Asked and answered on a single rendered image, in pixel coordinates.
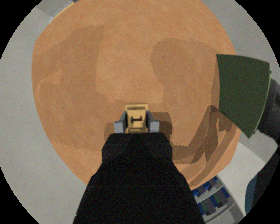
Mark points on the tan open-top tray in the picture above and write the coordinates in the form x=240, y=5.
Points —
x=145, y=105

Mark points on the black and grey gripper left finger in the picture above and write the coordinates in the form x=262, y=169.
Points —
x=121, y=125

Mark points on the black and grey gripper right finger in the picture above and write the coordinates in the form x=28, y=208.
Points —
x=151, y=124

